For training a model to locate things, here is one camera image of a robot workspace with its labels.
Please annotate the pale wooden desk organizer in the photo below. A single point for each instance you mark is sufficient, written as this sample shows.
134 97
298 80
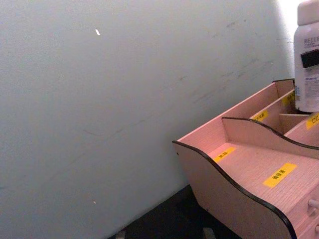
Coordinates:
239 171

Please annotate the black table cloth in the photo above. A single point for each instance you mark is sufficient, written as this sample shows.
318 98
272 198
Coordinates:
172 219

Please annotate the white plastic bottle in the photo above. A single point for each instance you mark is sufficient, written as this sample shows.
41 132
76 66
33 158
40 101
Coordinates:
307 74

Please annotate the plain pale wall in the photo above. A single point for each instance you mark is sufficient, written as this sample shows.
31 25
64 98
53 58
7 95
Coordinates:
99 99

